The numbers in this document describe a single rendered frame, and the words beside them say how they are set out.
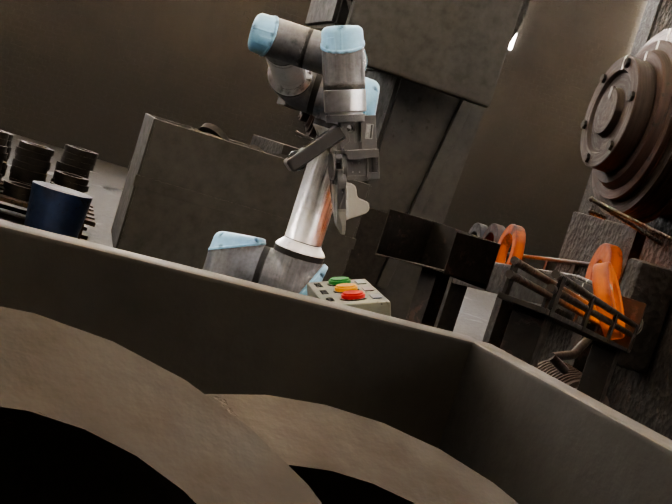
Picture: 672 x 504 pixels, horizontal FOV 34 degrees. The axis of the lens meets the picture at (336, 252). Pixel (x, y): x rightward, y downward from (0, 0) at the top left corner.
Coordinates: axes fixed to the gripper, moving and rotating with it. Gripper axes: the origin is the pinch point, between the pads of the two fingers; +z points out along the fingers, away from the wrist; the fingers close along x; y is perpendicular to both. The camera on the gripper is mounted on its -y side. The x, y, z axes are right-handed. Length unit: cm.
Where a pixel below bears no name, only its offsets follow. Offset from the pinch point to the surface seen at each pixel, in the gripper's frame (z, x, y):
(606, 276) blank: 13, 6, 53
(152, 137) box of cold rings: -11, 292, -31
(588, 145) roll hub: -9, 65, 74
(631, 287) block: 21, 33, 71
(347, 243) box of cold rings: 41, 297, 54
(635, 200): 3, 47, 78
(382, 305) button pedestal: 11.1, -19.3, 3.5
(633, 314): 23, 16, 63
